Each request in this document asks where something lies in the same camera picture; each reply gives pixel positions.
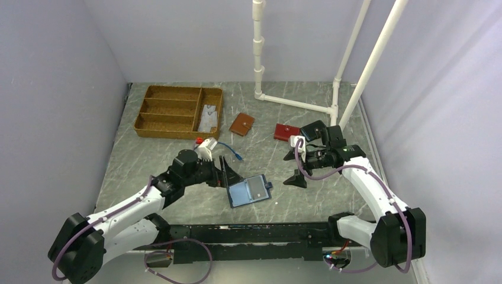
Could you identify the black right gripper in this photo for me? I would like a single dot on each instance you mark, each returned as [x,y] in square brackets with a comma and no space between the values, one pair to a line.
[297,180]

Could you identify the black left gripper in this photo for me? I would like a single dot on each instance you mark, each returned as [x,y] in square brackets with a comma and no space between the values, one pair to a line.
[228,177]

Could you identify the blue leather card holder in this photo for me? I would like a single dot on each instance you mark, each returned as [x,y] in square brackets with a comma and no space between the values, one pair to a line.
[238,194]

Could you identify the white credit card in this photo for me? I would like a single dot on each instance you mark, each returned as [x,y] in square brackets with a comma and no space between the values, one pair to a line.
[205,126]
[209,117]
[208,109]

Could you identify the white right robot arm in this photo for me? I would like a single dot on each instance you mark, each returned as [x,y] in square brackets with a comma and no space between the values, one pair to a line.
[398,234]

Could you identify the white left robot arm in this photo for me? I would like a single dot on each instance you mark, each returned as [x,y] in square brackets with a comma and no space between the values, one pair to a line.
[84,244]

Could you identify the grey card in holder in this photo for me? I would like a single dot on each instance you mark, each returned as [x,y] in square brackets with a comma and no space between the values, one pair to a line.
[258,188]

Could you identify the red leather card holder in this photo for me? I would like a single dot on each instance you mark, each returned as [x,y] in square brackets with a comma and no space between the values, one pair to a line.
[283,132]

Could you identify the black leather card holder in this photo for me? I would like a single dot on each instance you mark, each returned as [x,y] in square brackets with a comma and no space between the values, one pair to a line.
[313,130]

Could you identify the brown leather card holder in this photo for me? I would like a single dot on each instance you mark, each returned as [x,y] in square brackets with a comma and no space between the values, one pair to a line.
[242,124]

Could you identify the wicker cutlery tray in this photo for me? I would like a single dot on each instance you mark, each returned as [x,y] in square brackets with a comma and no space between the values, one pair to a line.
[175,112]

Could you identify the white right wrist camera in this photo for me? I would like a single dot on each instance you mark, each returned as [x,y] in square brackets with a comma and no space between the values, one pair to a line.
[298,144]

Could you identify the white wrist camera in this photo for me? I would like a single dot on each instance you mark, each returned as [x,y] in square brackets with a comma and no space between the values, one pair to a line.
[204,148]
[298,144]

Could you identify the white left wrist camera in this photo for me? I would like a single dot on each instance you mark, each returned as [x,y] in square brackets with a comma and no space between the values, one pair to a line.
[204,148]

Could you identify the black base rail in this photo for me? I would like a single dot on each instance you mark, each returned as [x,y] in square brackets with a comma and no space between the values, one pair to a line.
[308,241]

